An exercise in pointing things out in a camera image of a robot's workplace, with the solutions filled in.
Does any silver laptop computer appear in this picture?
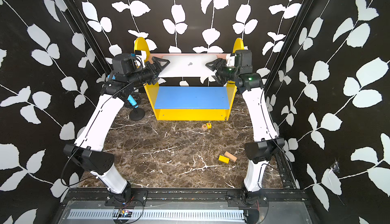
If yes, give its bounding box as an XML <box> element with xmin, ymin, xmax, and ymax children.
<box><xmin>152</xmin><ymin>53</ymin><xmax>227</xmax><ymax>78</ymax></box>

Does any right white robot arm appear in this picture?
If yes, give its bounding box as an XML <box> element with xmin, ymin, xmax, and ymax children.
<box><xmin>205</xmin><ymin>50</ymin><xmax>284</xmax><ymax>198</ymax></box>

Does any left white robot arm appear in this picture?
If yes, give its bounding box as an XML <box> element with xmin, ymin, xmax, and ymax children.
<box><xmin>64</xmin><ymin>51</ymin><xmax>170</xmax><ymax>203</ymax></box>

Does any yellow shelf with blue board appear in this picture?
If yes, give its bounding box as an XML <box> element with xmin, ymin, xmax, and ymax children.
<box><xmin>134</xmin><ymin>38</ymin><xmax>237</xmax><ymax>121</ymax></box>

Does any black round microphone stand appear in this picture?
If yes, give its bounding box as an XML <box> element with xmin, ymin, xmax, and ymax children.
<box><xmin>129</xmin><ymin>105</ymin><xmax>145</xmax><ymax>121</ymax></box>

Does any tan wooden block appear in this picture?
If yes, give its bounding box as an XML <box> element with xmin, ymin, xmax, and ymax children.
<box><xmin>224</xmin><ymin>151</ymin><xmax>237</xmax><ymax>162</ymax></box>

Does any yellow rectangular block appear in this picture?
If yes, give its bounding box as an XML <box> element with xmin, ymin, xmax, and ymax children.
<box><xmin>218</xmin><ymin>155</ymin><xmax>230</xmax><ymax>164</ymax></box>

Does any small circuit board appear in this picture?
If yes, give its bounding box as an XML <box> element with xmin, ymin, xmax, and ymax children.
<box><xmin>115</xmin><ymin>210</ymin><xmax>133</xmax><ymax>220</ymax></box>

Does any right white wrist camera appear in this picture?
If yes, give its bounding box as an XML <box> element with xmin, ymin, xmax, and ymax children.
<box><xmin>225</xmin><ymin>54</ymin><xmax>235</xmax><ymax>66</ymax></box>

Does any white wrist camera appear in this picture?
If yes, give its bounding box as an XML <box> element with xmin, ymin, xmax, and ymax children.
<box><xmin>225</xmin><ymin>54</ymin><xmax>235</xmax><ymax>66</ymax></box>
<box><xmin>131</xmin><ymin>50</ymin><xmax>148</xmax><ymax>65</ymax></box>

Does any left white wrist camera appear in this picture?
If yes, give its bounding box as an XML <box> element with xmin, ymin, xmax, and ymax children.
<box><xmin>131</xmin><ymin>50</ymin><xmax>148</xmax><ymax>65</ymax></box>

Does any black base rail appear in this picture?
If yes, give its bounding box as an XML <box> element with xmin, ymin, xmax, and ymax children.
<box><xmin>59</xmin><ymin>188</ymin><xmax>311</xmax><ymax>211</ymax></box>

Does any white slotted cable duct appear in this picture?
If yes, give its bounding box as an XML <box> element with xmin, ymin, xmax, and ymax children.
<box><xmin>65</xmin><ymin>209</ymin><xmax>245</xmax><ymax>222</ymax></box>

